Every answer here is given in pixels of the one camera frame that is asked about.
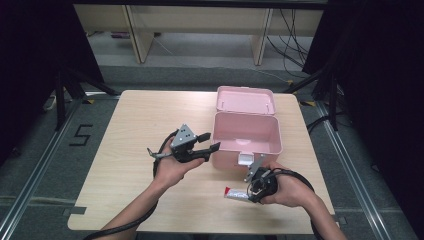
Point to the person's right hand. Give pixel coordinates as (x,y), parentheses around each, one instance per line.
(290,193)

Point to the yellow and black tape piece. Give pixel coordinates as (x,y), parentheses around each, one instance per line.
(88,101)
(308,103)

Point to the red and white ointment tube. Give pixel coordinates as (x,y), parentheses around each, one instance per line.
(236,194)

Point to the beige wooden shelf unit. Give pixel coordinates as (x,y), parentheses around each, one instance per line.
(200,20)

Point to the metal floor rail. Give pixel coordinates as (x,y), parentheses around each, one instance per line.
(353,173)
(36,173)

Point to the person's left hand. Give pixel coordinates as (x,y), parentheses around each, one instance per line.
(173,170)

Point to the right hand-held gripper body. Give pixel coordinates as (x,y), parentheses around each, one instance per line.
(265,181)

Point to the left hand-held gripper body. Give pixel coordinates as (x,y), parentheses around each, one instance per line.
(183,143)

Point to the black curtain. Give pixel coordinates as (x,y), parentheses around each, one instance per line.
(383,100)
(33,66)

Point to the pink medicine box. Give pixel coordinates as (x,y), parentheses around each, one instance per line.
(246,133)

